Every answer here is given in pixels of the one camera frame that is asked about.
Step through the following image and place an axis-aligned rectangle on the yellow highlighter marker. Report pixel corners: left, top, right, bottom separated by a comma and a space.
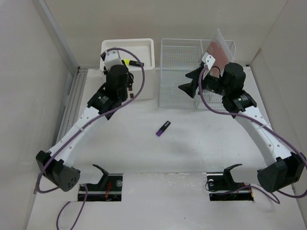
121, 59, 144, 67

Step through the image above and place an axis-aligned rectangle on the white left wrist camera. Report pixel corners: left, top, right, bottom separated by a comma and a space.
100, 50, 124, 71

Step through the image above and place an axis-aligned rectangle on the white wire mesh file rack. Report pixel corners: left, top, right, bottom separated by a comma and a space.
158, 38, 236, 111

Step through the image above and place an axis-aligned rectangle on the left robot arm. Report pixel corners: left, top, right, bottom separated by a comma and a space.
35, 63, 133, 194

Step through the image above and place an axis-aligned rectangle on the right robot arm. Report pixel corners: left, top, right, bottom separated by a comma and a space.
178, 62, 307, 193

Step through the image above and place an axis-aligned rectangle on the purple highlighter marker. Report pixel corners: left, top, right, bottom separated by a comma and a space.
156, 121, 171, 137

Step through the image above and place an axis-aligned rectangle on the white drawer organizer body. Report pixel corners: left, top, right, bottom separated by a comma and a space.
101, 38, 155, 100

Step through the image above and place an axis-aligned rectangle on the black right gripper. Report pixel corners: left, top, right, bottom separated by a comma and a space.
177, 66, 230, 98

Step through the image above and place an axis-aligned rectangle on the aluminium rail frame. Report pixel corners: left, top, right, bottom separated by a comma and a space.
49, 67, 88, 153

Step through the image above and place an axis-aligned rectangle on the clear mesh document pouch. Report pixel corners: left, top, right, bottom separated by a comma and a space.
207, 29, 236, 73

